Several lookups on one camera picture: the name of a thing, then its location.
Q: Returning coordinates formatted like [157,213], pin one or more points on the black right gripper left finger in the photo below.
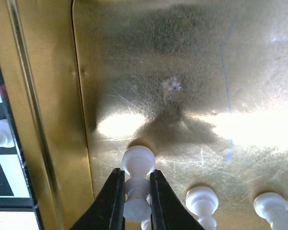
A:
[106,212]

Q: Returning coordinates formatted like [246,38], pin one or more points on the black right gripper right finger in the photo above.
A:
[168,213]

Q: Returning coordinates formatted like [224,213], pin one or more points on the white chess piece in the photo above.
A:
[203,202]
[138,162]

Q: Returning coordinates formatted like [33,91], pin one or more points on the black and white chessboard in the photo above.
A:
[16,189]

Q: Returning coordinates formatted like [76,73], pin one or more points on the gold metal tin tray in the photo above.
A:
[202,83]

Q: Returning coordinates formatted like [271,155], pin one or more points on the white chess piece in tray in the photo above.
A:
[203,202]

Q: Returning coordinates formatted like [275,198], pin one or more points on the white chess piece tray right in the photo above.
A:
[273,208]

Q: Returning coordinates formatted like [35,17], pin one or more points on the white pawn on board edge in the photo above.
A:
[6,138]

